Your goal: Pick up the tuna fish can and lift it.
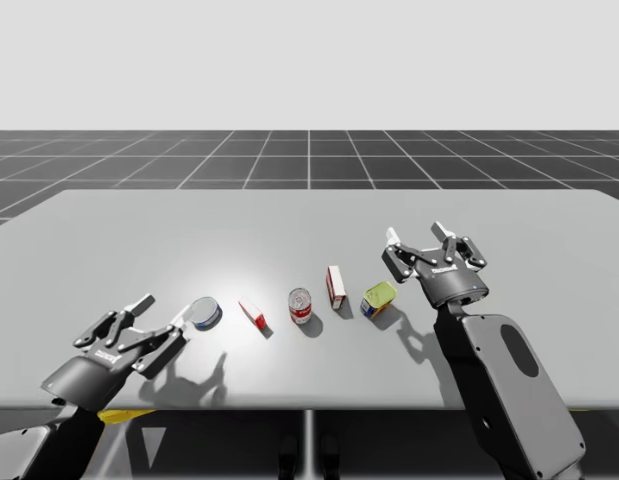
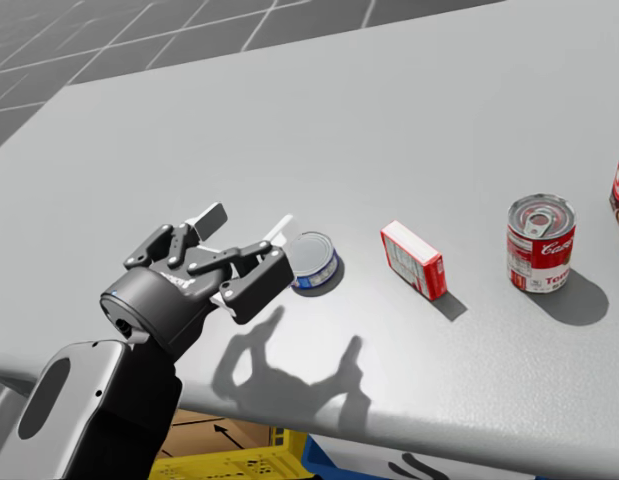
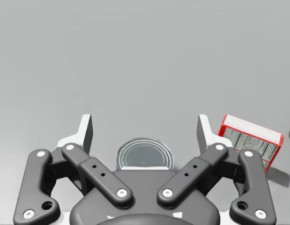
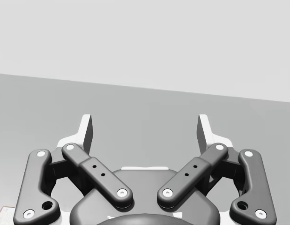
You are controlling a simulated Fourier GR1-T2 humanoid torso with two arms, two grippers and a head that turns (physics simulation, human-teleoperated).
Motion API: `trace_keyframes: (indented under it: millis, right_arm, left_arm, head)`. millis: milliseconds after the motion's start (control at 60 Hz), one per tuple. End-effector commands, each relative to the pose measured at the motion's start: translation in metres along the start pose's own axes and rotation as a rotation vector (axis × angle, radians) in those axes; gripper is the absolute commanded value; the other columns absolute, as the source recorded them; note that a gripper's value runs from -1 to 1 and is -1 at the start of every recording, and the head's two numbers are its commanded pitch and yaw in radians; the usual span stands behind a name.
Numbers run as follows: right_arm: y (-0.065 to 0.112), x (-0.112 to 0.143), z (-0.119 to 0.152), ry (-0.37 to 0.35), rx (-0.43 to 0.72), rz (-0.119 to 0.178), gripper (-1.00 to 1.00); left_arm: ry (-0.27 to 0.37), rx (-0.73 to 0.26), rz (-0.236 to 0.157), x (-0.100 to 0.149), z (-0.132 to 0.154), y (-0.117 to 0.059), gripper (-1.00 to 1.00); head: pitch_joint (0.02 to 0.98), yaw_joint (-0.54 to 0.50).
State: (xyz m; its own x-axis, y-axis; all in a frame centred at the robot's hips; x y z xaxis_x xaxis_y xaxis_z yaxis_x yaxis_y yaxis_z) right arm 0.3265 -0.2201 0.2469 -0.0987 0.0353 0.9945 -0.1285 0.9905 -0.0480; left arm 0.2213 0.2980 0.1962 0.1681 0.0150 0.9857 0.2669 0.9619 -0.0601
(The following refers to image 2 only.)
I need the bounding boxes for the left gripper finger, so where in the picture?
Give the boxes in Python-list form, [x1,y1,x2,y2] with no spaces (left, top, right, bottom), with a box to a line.
[122,201,230,272]
[187,213,296,326]

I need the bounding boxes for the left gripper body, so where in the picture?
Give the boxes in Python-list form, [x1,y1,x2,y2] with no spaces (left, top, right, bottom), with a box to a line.
[98,248,241,361]

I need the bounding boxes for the blue flat can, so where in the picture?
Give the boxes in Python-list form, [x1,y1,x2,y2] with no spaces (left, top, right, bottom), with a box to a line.
[287,230,341,293]

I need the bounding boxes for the red and white can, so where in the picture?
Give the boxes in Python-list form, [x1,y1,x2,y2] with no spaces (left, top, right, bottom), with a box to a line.
[505,191,577,295]

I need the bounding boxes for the brown box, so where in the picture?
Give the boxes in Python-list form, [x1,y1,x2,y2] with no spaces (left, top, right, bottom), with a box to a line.
[157,406,273,459]

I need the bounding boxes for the small red and white carton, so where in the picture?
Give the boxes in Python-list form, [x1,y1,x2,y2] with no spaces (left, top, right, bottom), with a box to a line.
[379,219,449,303]

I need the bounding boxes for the yellow box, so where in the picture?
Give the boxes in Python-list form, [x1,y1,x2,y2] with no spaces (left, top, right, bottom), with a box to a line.
[149,426,310,480]

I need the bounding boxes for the blue box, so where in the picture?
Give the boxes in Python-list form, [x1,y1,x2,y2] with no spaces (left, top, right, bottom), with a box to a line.
[300,432,405,476]

